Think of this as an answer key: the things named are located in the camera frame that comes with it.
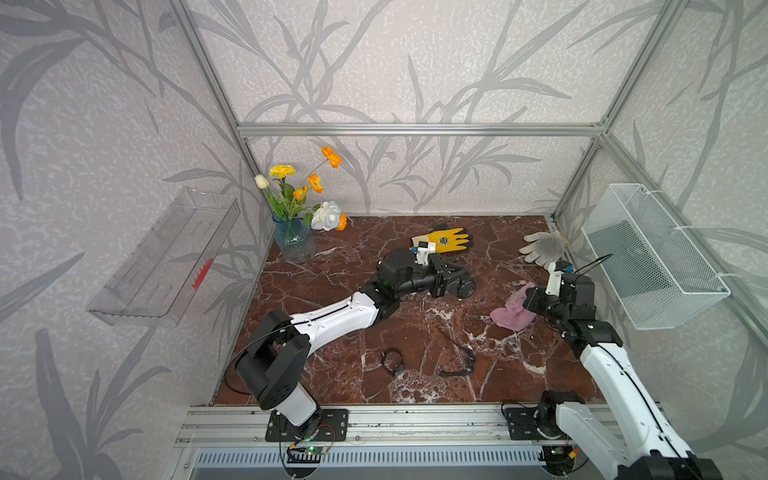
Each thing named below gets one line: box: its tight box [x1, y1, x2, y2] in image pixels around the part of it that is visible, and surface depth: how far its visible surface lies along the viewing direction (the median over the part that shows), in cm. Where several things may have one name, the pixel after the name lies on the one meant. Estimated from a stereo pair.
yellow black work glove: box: [411, 228, 470, 253], surface depth 114 cm
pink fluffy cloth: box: [490, 282, 537, 332], surface depth 92 cm
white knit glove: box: [519, 232, 569, 269], surface depth 114 cm
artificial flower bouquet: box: [254, 147, 348, 232], surface depth 90 cm
